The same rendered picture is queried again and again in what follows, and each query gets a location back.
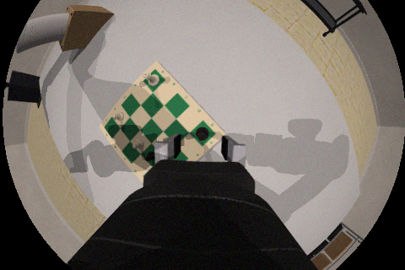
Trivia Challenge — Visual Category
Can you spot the green and cream chessboard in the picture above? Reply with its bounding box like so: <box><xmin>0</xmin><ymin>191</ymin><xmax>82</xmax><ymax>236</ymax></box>
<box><xmin>100</xmin><ymin>61</ymin><xmax>225</xmax><ymax>183</ymax></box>

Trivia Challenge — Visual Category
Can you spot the white pawn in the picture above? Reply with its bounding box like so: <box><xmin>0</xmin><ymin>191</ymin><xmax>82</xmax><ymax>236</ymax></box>
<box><xmin>112</xmin><ymin>112</ymin><xmax>124</xmax><ymax>121</ymax></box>
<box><xmin>132</xmin><ymin>140</ymin><xmax>143</xmax><ymax>149</ymax></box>

